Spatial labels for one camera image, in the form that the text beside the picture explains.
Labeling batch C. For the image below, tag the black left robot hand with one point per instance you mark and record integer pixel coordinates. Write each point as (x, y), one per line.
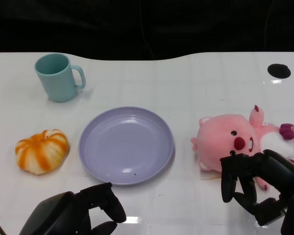
(63, 213)

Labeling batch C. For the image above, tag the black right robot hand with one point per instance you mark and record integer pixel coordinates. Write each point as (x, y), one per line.
(264, 171)

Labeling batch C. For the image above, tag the pink plush doll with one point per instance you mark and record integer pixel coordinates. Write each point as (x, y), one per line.
(225, 142)

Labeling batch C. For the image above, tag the lavender plastic plate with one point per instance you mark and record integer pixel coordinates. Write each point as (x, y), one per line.
(126, 145)

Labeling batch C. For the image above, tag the orange white striped pumpkin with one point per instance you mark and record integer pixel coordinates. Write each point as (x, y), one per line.
(41, 151)

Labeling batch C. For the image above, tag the black round table grommet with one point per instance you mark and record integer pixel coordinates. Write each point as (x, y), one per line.
(278, 70)

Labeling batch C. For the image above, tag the teal plastic mug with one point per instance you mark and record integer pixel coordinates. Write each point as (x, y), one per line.
(56, 78)

